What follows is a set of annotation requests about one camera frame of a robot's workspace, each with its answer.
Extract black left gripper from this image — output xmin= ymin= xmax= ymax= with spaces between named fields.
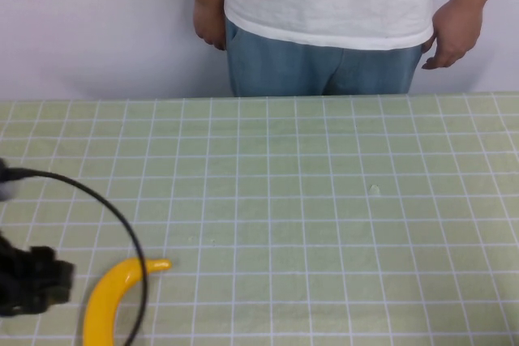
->
xmin=0 ymin=230 xmax=77 ymax=319

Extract person's right hand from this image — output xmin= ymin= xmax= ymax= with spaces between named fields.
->
xmin=192 ymin=0 xmax=228 ymax=52

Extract green white grid tablecloth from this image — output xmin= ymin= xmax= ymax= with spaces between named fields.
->
xmin=0 ymin=92 xmax=519 ymax=346

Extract black cable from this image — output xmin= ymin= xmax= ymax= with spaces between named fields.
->
xmin=7 ymin=167 xmax=149 ymax=346

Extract person's left hand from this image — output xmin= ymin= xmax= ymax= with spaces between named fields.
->
xmin=421 ymin=0 xmax=484 ymax=71

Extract yellow plastic banana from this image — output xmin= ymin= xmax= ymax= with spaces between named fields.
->
xmin=82 ymin=257 xmax=173 ymax=346

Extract light blue jeans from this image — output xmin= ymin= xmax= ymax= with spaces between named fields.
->
xmin=225 ymin=17 xmax=426 ymax=98

